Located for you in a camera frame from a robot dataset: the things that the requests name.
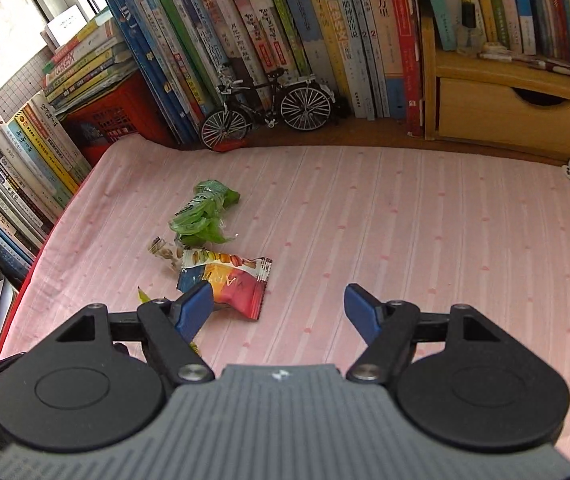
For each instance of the small clear wrapper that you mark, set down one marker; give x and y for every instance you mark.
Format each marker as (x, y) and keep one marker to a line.
(165, 252)

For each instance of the colourful snack wrapper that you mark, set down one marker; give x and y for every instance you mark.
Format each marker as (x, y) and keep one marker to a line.
(235, 280)

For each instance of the row of upright books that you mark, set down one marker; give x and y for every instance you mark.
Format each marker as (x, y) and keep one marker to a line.
(315, 25)

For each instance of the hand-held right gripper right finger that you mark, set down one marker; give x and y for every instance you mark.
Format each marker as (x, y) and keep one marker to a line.
(362, 312)

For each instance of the red plastic crate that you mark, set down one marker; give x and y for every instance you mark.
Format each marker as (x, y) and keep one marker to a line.
(115, 125)

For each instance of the wooden drawer organizer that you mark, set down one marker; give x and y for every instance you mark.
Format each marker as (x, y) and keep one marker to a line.
(490, 110)

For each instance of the small glass bottle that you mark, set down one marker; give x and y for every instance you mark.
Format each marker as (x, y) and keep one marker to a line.
(469, 35)

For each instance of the stack of flat books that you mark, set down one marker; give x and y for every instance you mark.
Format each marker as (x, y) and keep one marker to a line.
(85, 65)

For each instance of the toy bicycle model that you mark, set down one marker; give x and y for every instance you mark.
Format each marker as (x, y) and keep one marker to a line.
(305, 107)

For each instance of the row of books on organizer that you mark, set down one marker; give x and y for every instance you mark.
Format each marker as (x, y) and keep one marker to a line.
(540, 0)

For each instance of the patterned pen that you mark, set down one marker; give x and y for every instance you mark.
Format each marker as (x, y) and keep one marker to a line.
(530, 62)

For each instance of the pink striped cloth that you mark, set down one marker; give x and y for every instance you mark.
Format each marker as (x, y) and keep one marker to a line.
(415, 235)

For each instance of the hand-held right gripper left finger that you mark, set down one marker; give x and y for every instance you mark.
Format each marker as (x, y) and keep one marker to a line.
(192, 310)

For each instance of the white grid board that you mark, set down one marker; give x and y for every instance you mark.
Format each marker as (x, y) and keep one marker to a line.
(20, 85)

